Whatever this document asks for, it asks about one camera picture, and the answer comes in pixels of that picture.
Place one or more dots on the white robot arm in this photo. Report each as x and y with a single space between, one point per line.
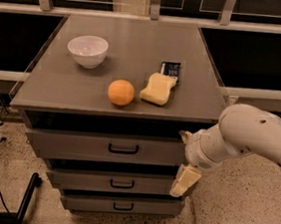
241 130

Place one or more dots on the grey top drawer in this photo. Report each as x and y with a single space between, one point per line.
75 145

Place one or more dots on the dark blue snack packet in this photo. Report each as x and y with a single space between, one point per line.
171 70

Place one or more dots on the grey middle drawer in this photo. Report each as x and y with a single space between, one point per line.
123 182

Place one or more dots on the orange fruit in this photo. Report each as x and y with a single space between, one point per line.
121 92

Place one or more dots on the grey bottom drawer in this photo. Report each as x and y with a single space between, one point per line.
122 203

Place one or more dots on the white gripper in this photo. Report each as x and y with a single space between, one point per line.
196 153

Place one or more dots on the grey drawer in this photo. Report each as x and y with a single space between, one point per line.
123 182
75 145
122 203

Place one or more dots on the black metal stand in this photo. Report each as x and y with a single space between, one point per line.
18 217

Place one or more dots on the yellow sponge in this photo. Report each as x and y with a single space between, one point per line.
158 89

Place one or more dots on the grey drawer cabinet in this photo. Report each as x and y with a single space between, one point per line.
62 95

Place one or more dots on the metal window railing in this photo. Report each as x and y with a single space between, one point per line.
234 15

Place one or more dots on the white ceramic bowl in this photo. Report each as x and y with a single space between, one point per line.
88 51

